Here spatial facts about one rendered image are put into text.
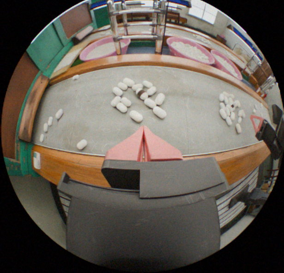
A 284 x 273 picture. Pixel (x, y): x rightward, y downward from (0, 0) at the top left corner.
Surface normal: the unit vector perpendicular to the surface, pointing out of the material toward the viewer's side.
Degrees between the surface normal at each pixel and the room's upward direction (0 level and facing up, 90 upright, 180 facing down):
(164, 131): 0
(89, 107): 0
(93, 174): 0
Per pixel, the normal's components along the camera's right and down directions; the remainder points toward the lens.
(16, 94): 1.00, 0.00
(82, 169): 0.00, -0.25
